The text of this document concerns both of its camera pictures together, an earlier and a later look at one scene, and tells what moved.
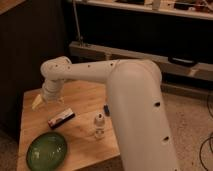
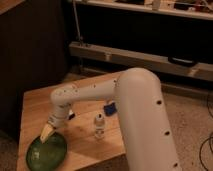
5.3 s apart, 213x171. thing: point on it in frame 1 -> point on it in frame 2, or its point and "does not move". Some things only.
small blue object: (106, 110) does not move
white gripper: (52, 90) -> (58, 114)
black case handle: (182, 61) does not move
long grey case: (201, 70) does not move
